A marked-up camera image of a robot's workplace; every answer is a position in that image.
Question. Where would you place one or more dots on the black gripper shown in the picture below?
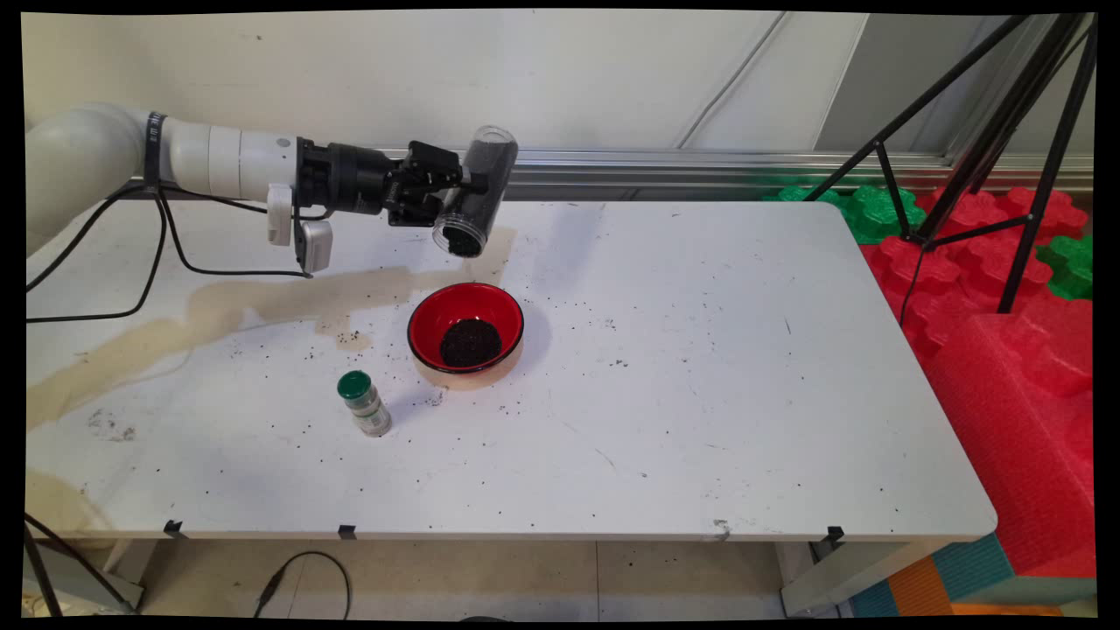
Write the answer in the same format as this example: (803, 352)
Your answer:
(350, 179)

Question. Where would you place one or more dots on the clear jar with black granules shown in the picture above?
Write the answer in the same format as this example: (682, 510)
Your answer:
(486, 184)

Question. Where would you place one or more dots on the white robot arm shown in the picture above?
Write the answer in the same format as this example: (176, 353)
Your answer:
(87, 157)

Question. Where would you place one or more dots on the red bowl with black rim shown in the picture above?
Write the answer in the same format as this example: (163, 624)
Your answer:
(437, 315)

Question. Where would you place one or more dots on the black granule pile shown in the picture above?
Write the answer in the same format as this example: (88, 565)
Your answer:
(471, 343)

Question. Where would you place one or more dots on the green-lid spice bottle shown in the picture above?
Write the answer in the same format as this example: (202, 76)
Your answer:
(366, 407)

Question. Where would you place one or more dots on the green foam puzzle piece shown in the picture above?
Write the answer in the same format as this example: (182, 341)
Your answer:
(866, 214)
(1069, 267)

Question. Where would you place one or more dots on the grey table leg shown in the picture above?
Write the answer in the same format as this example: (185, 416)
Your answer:
(840, 577)
(52, 577)

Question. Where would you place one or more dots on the red foam puzzle mat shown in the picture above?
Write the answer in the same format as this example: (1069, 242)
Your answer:
(954, 262)

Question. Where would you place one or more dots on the black tripod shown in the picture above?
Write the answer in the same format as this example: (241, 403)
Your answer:
(1006, 122)

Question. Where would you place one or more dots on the large red foam block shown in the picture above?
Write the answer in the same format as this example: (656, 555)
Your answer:
(1015, 437)

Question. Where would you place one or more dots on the blue and orange foam mat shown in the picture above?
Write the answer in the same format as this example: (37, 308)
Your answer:
(954, 577)

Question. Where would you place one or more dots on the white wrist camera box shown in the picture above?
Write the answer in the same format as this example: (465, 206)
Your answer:
(315, 245)

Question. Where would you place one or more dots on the aluminium wall rail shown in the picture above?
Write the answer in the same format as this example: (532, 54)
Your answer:
(700, 162)

